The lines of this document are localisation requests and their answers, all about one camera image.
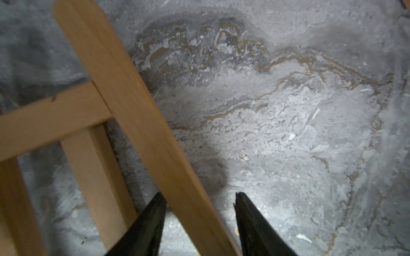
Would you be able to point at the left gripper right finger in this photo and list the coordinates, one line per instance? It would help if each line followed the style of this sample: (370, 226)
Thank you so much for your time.
(257, 237)

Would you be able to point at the wooden easel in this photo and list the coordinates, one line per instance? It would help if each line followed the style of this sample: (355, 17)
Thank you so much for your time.
(117, 91)

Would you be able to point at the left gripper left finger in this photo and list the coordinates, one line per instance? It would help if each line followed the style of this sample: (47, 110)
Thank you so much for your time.
(144, 236)

